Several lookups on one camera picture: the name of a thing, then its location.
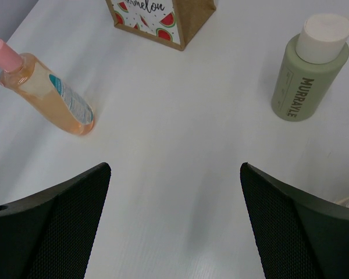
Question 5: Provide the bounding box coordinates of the watermelon print canvas bag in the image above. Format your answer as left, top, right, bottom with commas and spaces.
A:
106, 0, 216, 51

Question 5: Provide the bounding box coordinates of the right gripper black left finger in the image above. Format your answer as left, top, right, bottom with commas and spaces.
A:
0, 163, 111, 278

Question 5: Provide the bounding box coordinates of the green bottle white cap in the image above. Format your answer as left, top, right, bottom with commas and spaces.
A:
271, 13, 349, 121

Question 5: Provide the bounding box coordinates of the orange bottle pink cap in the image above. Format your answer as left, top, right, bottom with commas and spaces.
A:
0, 39, 94, 135

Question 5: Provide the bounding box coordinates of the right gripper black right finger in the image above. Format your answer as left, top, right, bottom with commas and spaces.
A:
240, 163, 349, 278

